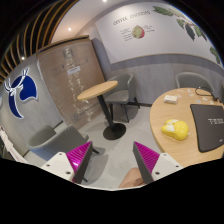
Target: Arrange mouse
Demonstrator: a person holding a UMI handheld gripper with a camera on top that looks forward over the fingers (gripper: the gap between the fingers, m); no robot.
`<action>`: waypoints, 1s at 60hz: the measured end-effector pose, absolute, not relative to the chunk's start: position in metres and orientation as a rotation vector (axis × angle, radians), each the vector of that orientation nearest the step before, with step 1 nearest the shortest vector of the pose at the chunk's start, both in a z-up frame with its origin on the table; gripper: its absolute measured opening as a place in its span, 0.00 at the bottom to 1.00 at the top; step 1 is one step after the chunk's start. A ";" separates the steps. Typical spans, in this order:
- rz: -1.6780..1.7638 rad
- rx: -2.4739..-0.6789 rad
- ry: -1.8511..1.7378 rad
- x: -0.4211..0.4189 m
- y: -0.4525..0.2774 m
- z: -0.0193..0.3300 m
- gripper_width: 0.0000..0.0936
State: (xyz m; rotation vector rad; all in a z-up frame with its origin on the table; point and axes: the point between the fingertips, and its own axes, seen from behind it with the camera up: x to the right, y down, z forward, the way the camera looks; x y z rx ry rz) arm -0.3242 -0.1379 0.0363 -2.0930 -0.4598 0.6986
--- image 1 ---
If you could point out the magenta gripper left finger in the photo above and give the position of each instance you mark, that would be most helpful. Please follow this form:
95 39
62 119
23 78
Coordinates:
70 166

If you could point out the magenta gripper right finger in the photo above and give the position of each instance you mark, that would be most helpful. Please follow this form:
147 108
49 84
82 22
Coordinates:
152 165

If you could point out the black mouse pad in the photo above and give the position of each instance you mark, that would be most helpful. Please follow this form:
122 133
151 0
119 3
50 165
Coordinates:
209 123

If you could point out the person's knee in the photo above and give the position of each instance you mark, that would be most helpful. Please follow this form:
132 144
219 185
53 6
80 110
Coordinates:
132 179

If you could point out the grey armchair near left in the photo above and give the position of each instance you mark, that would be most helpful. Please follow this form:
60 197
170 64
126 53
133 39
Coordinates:
46 142

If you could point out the round wooden table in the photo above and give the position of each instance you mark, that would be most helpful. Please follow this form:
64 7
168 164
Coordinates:
185 152

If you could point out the grey chair behind small table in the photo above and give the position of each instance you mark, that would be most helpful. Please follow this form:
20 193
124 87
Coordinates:
123 93

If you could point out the grey chair behind big table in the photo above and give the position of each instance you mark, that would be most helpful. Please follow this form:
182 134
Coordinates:
192 80

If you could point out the small round pedestal table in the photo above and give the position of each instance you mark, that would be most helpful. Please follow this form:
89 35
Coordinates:
113 131

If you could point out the blue white wall logo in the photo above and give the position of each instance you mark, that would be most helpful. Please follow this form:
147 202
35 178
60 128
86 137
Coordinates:
23 88

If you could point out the coffee wall poster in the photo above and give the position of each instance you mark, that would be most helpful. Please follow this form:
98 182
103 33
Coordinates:
150 28

